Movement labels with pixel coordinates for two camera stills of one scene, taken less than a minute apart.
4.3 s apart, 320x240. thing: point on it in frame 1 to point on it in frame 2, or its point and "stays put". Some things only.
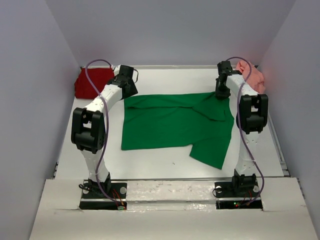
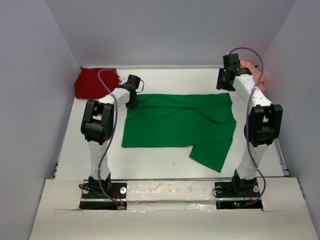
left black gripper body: [133, 90] to [133, 103]
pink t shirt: [255, 80] stays put
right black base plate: [226, 199] stays put
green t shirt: [201, 121] stays put
